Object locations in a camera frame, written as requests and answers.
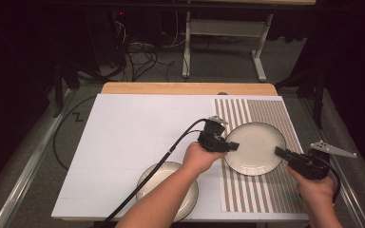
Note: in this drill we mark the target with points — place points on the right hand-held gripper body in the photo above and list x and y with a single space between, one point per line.
310 164

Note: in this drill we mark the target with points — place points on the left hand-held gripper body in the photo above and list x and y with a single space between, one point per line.
212 137

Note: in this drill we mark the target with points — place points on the white plate with dark rim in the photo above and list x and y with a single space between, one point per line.
166 168
255 148

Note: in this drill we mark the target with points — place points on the person's left hand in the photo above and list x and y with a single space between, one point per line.
199 158

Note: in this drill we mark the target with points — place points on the person's right hand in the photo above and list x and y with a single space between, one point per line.
316 191

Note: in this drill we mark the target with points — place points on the striped brown white placemat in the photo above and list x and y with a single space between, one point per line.
253 193

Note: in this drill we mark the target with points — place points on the wooden table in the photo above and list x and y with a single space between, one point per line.
187 88

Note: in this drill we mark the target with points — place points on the dark metal stand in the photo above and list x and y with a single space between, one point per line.
315 85
64 76

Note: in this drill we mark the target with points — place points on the white board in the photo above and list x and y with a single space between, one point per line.
123 136

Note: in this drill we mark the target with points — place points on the dark computer case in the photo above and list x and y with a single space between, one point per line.
107 34

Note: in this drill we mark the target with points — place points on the aluminium floor rail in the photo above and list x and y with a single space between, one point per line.
28 172
345 190

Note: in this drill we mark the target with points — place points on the white metal desk frame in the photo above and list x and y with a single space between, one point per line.
225 28

